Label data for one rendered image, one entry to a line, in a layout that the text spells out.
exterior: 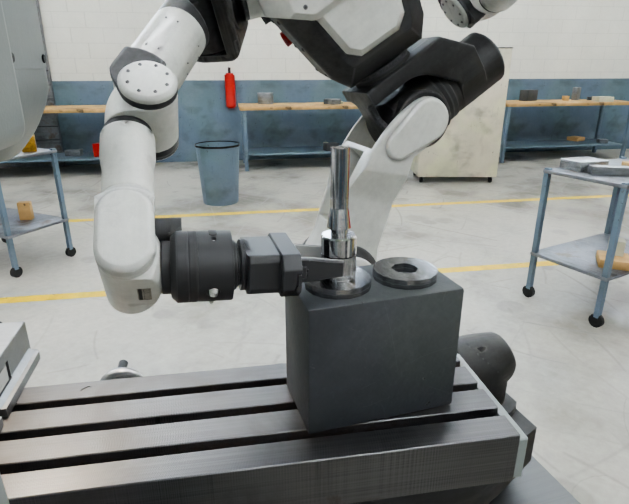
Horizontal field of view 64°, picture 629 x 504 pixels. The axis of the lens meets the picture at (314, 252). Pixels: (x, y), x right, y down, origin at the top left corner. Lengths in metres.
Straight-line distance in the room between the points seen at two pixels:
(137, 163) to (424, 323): 0.43
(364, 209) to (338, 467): 0.52
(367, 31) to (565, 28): 8.95
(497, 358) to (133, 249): 0.99
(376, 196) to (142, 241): 0.55
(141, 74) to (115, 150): 0.12
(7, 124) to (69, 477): 0.43
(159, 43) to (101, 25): 7.45
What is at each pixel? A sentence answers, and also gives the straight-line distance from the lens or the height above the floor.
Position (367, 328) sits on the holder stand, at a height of 1.09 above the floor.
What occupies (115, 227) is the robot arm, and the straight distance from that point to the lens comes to 0.61.
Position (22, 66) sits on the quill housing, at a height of 1.41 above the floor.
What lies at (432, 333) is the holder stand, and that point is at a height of 1.07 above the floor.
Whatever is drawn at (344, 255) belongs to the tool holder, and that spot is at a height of 1.18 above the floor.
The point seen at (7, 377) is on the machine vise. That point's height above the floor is 0.97.
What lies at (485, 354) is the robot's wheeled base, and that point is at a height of 0.74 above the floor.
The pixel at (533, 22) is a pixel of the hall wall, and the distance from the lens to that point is 9.52.
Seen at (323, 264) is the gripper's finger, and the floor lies 1.17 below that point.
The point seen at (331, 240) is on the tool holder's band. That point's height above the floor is 1.20.
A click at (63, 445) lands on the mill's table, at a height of 0.94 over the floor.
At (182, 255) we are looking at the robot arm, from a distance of 0.60.
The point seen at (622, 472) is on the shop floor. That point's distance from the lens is 2.33.
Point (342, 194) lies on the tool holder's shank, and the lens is 0.63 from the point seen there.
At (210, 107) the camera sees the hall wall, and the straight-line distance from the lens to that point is 8.12.
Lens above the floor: 1.41
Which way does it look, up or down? 20 degrees down
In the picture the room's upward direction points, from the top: straight up
